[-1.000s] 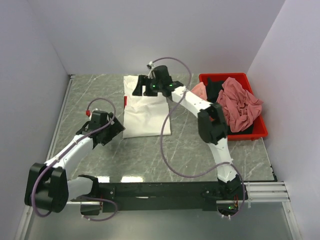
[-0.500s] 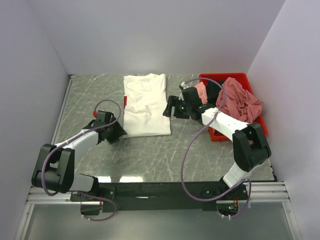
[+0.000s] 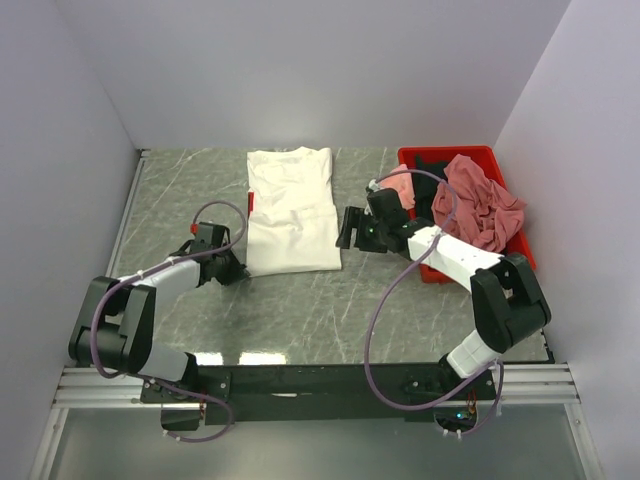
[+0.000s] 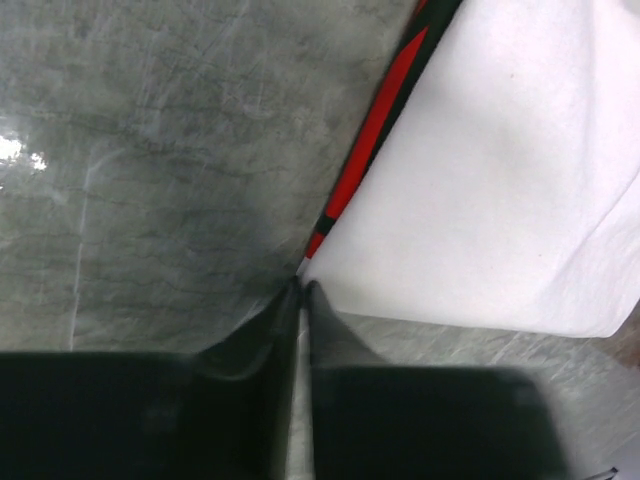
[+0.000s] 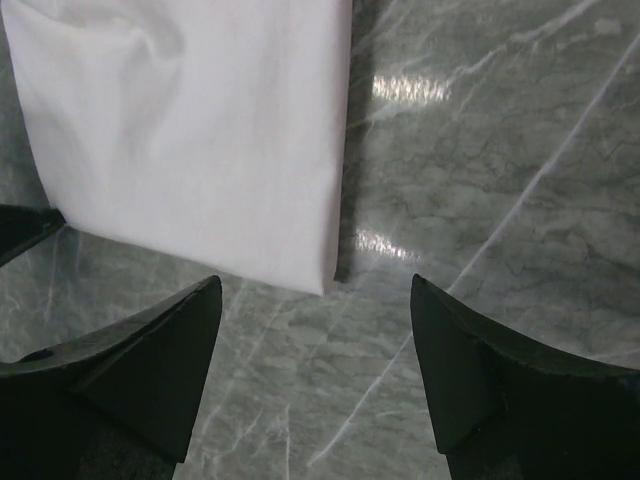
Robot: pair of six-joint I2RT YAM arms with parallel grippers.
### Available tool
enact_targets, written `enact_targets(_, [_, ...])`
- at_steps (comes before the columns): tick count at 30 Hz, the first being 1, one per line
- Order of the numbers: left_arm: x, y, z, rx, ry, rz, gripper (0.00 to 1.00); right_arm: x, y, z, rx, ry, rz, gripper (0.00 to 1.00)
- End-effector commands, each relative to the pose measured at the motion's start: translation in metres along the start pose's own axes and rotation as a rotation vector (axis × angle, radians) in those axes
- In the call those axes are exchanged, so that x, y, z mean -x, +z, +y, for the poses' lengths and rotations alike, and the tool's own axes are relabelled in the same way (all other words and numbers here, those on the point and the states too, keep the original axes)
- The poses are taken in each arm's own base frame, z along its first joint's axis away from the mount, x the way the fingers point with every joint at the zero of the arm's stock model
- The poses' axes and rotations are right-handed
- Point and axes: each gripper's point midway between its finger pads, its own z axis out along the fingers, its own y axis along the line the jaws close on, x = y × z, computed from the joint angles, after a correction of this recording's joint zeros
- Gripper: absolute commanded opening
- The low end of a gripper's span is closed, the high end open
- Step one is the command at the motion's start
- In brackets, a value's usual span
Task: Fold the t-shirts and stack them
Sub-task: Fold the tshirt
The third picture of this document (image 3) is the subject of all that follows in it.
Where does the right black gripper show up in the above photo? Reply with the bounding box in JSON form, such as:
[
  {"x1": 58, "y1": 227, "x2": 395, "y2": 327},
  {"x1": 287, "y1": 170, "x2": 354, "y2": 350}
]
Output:
[{"x1": 335, "y1": 207, "x2": 388, "y2": 255}]

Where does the white t shirt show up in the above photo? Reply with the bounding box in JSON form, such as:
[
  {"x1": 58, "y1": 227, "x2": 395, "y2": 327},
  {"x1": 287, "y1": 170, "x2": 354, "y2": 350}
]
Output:
[{"x1": 246, "y1": 147, "x2": 342, "y2": 277}]

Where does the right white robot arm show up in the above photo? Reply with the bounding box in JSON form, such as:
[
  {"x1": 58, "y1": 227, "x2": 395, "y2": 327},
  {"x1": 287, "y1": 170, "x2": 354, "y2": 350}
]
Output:
[{"x1": 336, "y1": 189, "x2": 551, "y2": 399}]

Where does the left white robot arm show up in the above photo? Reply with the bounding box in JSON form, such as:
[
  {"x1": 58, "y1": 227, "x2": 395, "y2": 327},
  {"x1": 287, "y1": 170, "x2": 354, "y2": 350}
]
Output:
[{"x1": 68, "y1": 222, "x2": 248, "y2": 402}]

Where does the light pink t shirt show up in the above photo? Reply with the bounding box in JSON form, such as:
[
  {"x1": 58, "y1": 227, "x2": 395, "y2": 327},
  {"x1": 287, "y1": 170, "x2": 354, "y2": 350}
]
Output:
[{"x1": 380, "y1": 164, "x2": 415, "y2": 210}]

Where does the black t shirt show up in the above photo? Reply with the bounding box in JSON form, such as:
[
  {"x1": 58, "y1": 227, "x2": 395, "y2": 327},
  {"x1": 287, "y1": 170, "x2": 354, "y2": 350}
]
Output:
[{"x1": 412, "y1": 155, "x2": 448, "y2": 222}]

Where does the dusty pink t shirt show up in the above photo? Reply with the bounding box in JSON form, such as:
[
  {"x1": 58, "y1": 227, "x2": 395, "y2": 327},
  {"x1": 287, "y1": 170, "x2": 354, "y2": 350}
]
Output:
[{"x1": 431, "y1": 155, "x2": 526, "y2": 252}]

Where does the black base beam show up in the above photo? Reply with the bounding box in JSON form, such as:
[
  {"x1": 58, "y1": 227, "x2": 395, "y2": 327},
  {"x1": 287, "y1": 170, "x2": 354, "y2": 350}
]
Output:
[{"x1": 139, "y1": 362, "x2": 481, "y2": 426}]

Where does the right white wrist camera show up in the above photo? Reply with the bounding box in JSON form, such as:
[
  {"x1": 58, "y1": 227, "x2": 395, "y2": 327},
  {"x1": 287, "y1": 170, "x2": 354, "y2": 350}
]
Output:
[{"x1": 366, "y1": 179, "x2": 383, "y2": 194}]

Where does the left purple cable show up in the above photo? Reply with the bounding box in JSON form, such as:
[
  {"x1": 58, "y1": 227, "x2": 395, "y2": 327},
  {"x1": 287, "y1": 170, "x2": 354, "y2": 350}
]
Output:
[{"x1": 91, "y1": 200, "x2": 250, "y2": 444}]

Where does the purple cable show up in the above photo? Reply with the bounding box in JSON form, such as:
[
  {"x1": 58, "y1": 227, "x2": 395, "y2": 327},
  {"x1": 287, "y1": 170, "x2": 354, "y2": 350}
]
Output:
[
  {"x1": 91, "y1": 200, "x2": 250, "y2": 444},
  {"x1": 363, "y1": 169, "x2": 505, "y2": 436}
]

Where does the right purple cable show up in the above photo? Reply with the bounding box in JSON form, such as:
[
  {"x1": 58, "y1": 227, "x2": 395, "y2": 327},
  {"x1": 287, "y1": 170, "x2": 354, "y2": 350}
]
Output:
[{"x1": 363, "y1": 169, "x2": 505, "y2": 436}]

